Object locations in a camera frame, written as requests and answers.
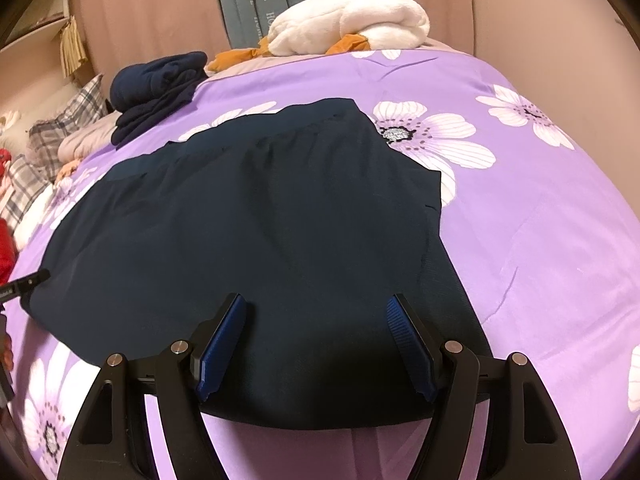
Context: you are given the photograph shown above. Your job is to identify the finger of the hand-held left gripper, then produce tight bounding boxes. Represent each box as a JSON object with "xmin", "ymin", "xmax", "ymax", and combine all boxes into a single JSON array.
[{"xmin": 0, "ymin": 269, "xmax": 51, "ymax": 303}]

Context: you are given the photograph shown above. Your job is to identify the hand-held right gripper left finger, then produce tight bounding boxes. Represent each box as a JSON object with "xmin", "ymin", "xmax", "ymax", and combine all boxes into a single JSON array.
[{"xmin": 57, "ymin": 292, "xmax": 248, "ymax": 480}]

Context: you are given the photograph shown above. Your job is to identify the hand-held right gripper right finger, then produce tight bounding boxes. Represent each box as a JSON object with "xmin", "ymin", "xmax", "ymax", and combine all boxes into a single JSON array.
[{"xmin": 385, "ymin": 294, "xmax": 581, "ymax": 480}]

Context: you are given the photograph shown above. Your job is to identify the dark navy jacket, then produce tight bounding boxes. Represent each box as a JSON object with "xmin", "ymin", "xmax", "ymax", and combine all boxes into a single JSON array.
[{"xmin": 20, "ymin": 96, "xmax": 493, "ymax": 433}]

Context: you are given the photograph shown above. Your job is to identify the folded navy clothes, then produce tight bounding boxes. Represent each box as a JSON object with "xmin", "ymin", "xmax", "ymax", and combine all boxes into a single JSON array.
[{"xmin": 109, "ymin": 51, "xmax": 210, "ymax": 150}]

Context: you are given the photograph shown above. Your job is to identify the red garment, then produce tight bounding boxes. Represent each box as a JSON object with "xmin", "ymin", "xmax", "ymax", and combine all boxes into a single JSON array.
[{"xmin": 0, "ymin": 147, "xmax": 18, "ymax": 286}]

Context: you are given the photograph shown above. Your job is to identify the pink folded quilt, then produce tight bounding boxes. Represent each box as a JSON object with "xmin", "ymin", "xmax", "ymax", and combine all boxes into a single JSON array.
[{"xmin": 57, "ymin": 110, "xmax": 121, "ymax": 163}]

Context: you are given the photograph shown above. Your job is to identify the plaid pillow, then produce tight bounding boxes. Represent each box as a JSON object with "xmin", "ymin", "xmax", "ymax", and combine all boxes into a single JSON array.
[{"xmin": 0, "ymin": 74, "xmax": 108, "ymax": 251}]

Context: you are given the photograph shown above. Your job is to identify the purple floral bedsheet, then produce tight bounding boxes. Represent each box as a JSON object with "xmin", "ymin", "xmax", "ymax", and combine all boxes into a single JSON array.
[{"xmin": 0, "ymin": 47, "xmax": 640, "ymax": 480}]

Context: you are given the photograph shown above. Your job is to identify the beige fringed cloth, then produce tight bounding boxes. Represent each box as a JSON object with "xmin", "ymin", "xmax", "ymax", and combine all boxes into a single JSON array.
[{"xmin": 59, "ymin": 15, "xmax": 90, "ymax": 80}]

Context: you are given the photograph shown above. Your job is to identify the beige shelf unit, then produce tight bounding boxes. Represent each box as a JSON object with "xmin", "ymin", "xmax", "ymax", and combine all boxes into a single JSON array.
[{"xmin": 0, "ymin": 0, "xmax": 71, "ymax": 56}]

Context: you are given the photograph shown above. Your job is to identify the pink curtain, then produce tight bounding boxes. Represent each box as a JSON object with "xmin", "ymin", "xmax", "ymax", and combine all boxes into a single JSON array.
[{"xmin": 67, "ymin": 0, "xmax": 626, "ymax": 91}]

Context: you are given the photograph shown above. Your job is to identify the white plush goose toy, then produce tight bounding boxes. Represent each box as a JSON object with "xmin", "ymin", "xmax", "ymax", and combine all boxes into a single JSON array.
[{"xmin": 207, "ymin": 0, "xmax": 432, "ymax": 73}]

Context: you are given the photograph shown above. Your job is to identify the grey printed curtain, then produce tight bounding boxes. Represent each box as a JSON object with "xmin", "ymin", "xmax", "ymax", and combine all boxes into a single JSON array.
[{"xmin": 212, "ymin": 0, "xmax": 308, "ymax": 48}]

